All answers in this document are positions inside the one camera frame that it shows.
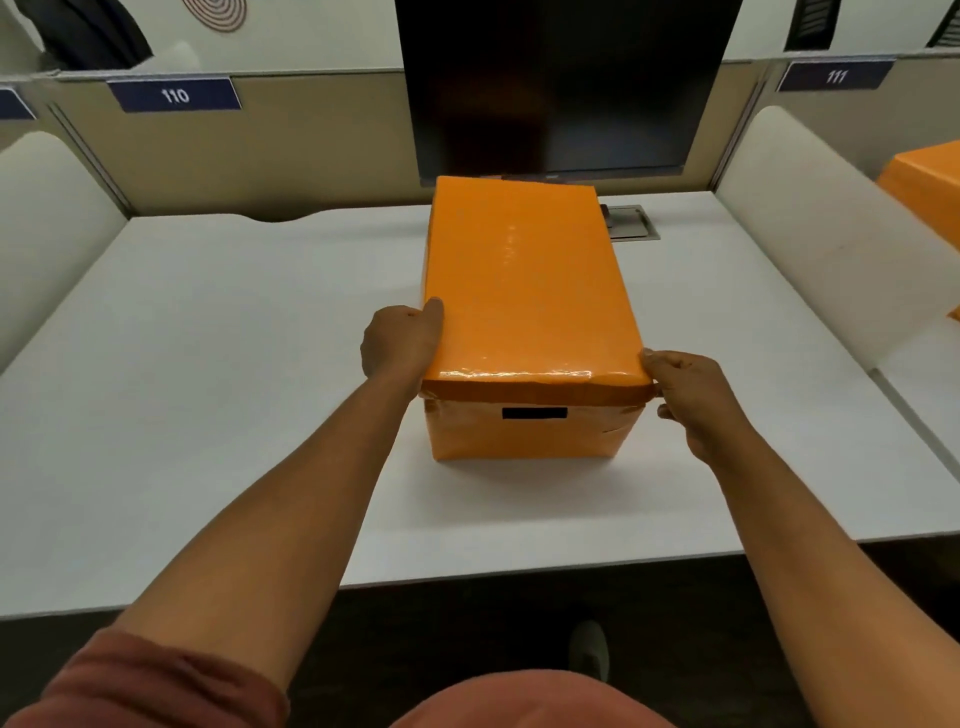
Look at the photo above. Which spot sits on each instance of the person's left thumb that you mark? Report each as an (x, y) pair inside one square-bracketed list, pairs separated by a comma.
[(433, 324)]

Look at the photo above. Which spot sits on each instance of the grey monitor stand base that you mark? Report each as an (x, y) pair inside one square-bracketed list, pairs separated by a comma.
[(631, 223)]

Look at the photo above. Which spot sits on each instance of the orange wrapped box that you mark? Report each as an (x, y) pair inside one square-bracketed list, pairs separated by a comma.
[(926, 191)]

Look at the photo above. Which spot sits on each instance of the orange box lid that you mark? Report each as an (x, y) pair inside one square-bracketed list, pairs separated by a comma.
[(525, 285)]

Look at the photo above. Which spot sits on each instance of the person's right forearm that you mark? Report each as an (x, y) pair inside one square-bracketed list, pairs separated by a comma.
[(817, 585)]

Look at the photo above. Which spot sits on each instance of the white side desk divider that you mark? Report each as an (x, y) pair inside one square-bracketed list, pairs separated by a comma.
[(832, 232), (45, 225)]

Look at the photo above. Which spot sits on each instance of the orange storage box base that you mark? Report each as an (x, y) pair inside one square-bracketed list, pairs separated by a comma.
[(480, 435)]

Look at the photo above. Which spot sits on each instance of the black jacket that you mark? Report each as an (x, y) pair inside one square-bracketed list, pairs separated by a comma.
[(86, 34)]

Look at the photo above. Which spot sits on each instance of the red shirt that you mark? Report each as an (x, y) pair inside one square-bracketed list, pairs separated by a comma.
[(150, 690)]

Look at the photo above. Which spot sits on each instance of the person's left hand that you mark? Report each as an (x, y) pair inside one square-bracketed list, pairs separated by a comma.
[(394, 345)]

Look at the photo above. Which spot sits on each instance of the beige desk partition panel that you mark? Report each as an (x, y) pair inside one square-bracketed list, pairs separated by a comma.
[(885, 120), (315, 150)]

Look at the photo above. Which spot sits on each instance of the grey shoe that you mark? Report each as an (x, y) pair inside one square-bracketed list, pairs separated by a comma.
[(589, 651)]

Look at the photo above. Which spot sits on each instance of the black computer monitor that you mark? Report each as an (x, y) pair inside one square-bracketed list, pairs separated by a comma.
[(562, 82)]

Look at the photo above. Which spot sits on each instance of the blue desk number label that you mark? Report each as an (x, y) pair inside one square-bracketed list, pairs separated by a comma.
[(835, 76), (12, 105), (174, 94)]

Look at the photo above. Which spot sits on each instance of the person's left forearm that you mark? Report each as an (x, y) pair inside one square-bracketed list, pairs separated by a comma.
[(300, 517)]

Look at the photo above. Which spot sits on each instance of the person's right hand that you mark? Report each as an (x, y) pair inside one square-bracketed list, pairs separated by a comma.
[(701, 405)]

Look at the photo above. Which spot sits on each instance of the black wall vent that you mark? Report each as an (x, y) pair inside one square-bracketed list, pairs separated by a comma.
[(812, 22), (946, 26)]

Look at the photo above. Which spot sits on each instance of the person's right thumb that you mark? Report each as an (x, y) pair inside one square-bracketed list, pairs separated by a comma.
[(664, 364)]

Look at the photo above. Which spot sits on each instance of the spiral wall decoration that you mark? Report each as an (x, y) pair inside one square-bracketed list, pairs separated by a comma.
[(216, 13)]

